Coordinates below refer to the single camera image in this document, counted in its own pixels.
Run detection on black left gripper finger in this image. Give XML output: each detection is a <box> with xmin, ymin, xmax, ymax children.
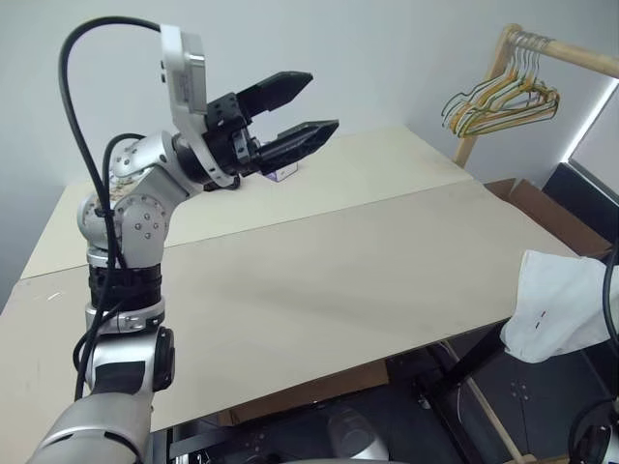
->
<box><xmin>235</xmin><ymin>71</ymin><xmax>314</xmax><ymax>119</ymax></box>
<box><xmin>254</xmin><ymin>119</ymin><xmax>340</xmax><ymax>172</ymax></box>

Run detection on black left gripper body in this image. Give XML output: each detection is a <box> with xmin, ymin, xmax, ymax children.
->
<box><xmin>201</xmin><ymin>91</ymin><xmax>266</xmax><ymax>179</ymax></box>

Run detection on white shorts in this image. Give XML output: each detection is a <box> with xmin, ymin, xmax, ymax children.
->
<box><xmin>500</xmin><ymin>248</ymin><xmax>619</xmax><ymax>364</ymax></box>

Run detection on small purple white box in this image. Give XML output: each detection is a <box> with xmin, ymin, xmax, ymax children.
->
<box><xmin>265</xmin><ymin>161</ymin><xmax>299</xmax><ymax>184</ymax></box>

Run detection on brown cardboard box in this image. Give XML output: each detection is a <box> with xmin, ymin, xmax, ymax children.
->
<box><xmin>483</xmin><ymin>177</ymin><xmax>614</xmax><ymax>260</ymax></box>

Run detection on silver rounded robot shell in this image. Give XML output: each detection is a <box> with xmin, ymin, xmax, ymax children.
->
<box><xmin>322</xmin><ymin>404</ymin><xmax>391</xmax><ymax>461</ymax></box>

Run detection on wooden clothes rack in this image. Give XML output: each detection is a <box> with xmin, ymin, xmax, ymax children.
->
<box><xmin>453</xmin><ymin>22</ymin><xmax>619</xmax><ymax>169</ymax></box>

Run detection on light wooden pole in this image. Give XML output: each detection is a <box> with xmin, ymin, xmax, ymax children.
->
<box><xmin>464</xmin><ymin>372</ymin><xmax>539</xmax><ymax>464</ymax></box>

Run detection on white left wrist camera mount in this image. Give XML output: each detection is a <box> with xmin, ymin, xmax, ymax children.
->
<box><xmin>159</xmin><ymin>22</ymin><xmax>234</xmax><ymax>190</ymax></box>

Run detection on green wire hanger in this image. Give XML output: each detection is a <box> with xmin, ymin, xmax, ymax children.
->
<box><xmin>440</xmin><ymin>36</ymin><xmax>552</xmax><ymax>128</ymax></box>

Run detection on bunch of wire hangers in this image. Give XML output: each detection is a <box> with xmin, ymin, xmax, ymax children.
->
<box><xmin>449</xmin><ymin>33</ymin><xmax>557</xmax><ymax>139</ymax></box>

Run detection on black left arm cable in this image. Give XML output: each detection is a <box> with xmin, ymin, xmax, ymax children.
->
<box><xmin>57</xmin><ymin>16</ymin><xmax>165</xmax><ymax>402</ymax></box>

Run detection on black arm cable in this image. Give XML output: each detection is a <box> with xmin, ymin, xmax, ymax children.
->
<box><xmin>601</xmin><ymin>250</ymin><xmax>619</xmax><ymax>340</ymax></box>
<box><xmin>57</xmin><ymin>16</ymin><xmax>165</xmax><ymax>402</ymax></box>

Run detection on yellow wire hanger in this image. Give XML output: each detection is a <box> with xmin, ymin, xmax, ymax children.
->
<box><xmin>457</xmin><ymin>34</ymin><xmax>545</xmax><ymax>131</ymax></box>

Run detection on orange wire hanger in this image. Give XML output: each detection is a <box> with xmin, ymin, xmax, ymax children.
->
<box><xmin>463</xmin><ymin>36</ymin><xmax>561</xmax><ymax>122</ymax></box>

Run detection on black table frame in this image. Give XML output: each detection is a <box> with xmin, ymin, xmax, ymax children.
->
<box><xmin>413</xmin><ymin>328</ymin><xmax>515</xmax><ymax>412</ymax></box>

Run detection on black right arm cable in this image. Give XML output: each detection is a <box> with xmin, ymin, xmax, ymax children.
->
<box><xmin>601</xmin><ymin>250</ymin><xmax>619</xmax><ymax>340</ymax></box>

